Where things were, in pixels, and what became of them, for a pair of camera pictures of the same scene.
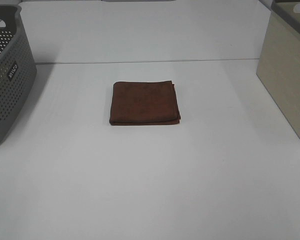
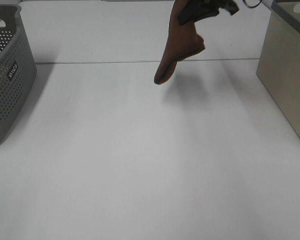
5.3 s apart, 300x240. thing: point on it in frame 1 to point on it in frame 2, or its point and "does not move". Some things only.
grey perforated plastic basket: x=13 y=72 does not move
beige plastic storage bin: x=284 y=64 does not move
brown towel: x=144 y=103 to x=183 y=41
